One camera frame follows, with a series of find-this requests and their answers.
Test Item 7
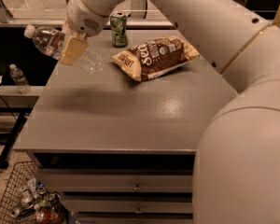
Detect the green soda can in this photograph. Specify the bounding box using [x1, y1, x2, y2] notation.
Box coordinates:
[110, 11, 128, 48]

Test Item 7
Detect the black side table frame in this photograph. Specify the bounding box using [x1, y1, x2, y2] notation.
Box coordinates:
[0, 85, 45, 170]

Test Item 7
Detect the clear plastic water bottle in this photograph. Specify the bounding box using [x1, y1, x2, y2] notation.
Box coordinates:
[23, 23, 106, 76]

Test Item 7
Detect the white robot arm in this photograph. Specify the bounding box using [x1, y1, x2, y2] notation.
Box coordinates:
[65, 0, 280, 224]

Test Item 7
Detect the brown chip bag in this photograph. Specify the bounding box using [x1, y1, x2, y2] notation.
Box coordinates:
[112, 35, 199, 82]

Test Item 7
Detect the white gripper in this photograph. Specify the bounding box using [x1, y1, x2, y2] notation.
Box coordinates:
[59, 0, 108, 65]

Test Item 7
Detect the wire basket with trash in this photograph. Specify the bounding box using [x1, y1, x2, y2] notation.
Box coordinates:
[0, 161, 67, 224]

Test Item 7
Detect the small water bottle on shelf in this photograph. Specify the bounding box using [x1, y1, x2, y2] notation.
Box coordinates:
[9, 64, 31, 94]

